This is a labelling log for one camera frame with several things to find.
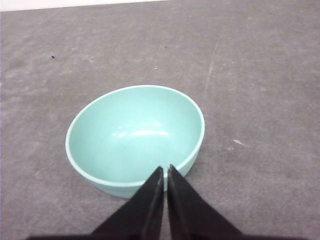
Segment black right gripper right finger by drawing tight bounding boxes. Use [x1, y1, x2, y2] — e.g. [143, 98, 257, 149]
[167, 164, 243, 240]

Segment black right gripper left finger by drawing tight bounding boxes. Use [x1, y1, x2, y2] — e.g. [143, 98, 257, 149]
[92, 166, 164, 240]

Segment teal green bowl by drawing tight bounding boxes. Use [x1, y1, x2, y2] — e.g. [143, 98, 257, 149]
[65, 85, 205, 199]

